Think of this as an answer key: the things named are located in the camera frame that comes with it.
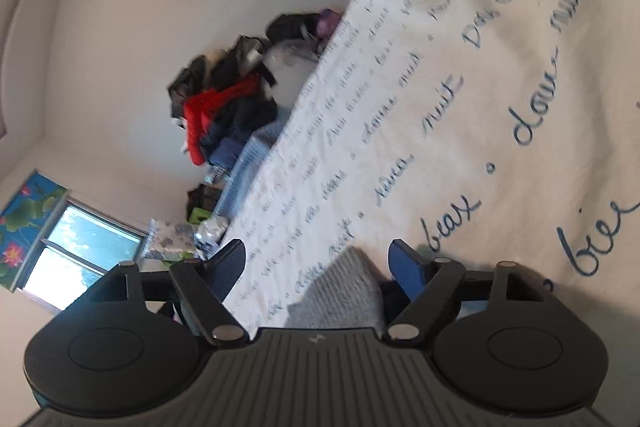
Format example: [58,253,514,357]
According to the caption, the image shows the grey sweater with navy sleeves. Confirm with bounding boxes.
[285,246,417,334]

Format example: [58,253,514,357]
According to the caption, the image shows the floral wall poster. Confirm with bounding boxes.
[0,171,69,293]

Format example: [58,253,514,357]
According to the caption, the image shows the dark brown bag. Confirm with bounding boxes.
[186,183,227,221]

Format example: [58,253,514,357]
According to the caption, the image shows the white script-printed bed sheet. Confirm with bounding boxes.
[220,0,640,333]

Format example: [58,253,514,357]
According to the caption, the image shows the pile of clothes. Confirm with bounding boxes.
[167,34,281,168]

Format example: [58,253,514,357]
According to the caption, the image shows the clear plastic bag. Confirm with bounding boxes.
[262,39,322,104]

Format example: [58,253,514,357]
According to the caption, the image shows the blue floral pillow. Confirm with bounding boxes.
[140,218,199,264]

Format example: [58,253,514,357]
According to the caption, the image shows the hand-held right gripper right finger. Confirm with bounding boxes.
[382,238,553,348]

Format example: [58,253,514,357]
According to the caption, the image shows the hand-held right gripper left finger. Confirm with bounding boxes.
[70,238,249,348]

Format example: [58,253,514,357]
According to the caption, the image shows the white plastic bag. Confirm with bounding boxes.
[192,216,232,254]

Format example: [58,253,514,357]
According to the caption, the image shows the window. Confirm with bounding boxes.
[16,199,147,309]

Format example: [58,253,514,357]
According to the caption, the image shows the black and purple bag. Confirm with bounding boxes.
[265,9,347,54]

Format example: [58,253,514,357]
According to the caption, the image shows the light blue knitted blanket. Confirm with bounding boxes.
[214,122,287,219]

